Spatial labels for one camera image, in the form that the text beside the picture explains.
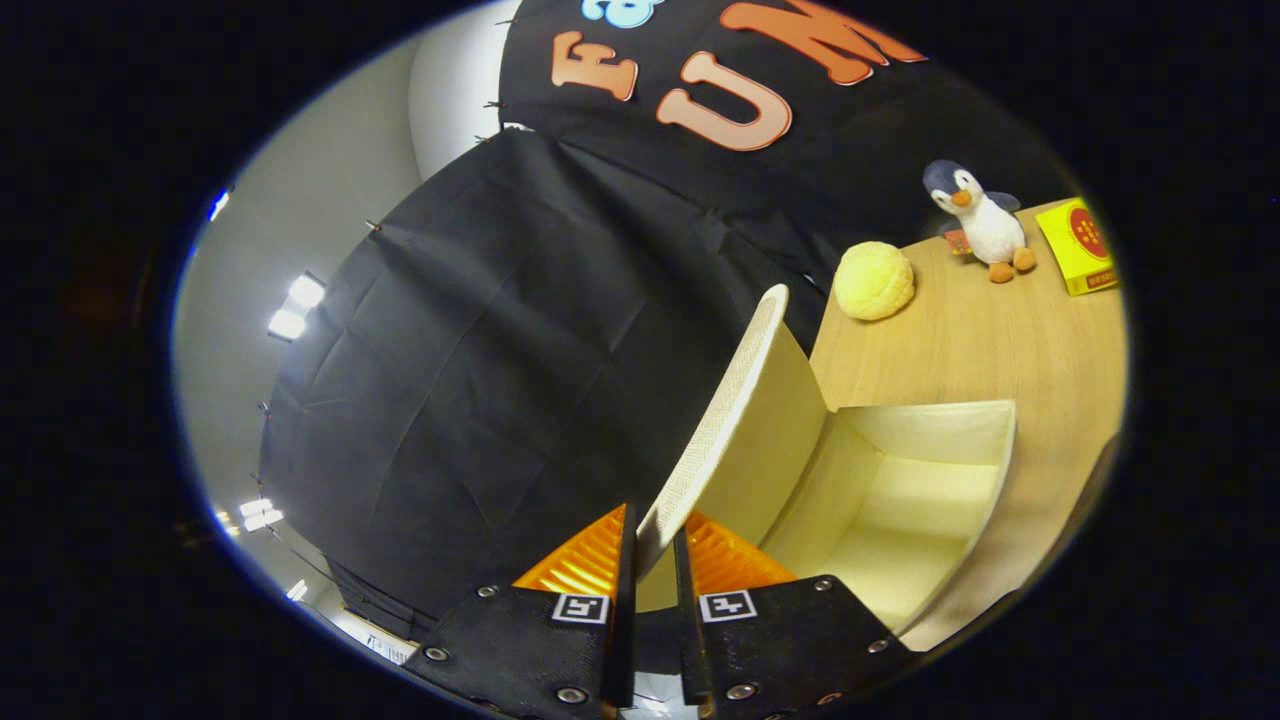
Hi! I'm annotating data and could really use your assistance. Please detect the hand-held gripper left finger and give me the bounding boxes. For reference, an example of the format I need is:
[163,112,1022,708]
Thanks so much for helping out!
[403,502,639,720]

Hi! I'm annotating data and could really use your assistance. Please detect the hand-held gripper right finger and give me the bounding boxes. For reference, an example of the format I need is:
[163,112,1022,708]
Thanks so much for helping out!
[672,510,918,720]

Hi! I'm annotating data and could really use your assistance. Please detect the cream fabric storage box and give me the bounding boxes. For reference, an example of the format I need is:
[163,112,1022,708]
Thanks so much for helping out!
[635,283,1018,651]

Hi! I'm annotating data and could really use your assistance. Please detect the black backdrop cloth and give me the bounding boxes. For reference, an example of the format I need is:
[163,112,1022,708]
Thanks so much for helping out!
[255,0,1081,641]

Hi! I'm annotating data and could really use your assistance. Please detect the yellow round plush bun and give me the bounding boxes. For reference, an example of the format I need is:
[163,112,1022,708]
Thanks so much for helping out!
[833,241,916,322]

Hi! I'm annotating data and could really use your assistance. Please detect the ceiling light panel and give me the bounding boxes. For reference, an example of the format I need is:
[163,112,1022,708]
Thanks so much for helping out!
[267,272,328,343]

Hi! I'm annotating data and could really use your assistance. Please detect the blue white penguin plush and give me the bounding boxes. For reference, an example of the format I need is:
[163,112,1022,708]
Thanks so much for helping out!
[922,159,1038,284]

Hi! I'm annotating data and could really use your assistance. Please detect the yellow book with red circle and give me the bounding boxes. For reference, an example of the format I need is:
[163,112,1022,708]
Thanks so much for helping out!
[1035,198,1119,297]

